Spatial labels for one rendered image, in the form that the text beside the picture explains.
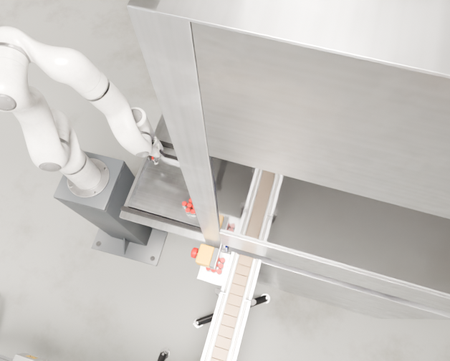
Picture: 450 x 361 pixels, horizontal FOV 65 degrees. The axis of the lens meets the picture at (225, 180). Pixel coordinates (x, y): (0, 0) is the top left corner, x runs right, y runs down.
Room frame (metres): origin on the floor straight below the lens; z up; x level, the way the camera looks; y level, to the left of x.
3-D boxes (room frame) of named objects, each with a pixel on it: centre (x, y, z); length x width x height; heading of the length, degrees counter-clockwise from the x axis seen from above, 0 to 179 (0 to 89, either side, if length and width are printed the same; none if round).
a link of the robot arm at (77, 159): (0.65, 0.62, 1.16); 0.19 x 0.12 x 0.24; 6
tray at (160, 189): (0.53, 0.22, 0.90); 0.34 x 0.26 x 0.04; 71
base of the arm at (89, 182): (0.62, 0.62, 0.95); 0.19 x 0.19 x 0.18
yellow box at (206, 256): (0.22, 0.08, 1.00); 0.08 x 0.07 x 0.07; 71
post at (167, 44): (0.30, 0.05, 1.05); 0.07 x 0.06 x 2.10; 71
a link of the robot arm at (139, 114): (0.65, 0.30, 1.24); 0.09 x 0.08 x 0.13; 10
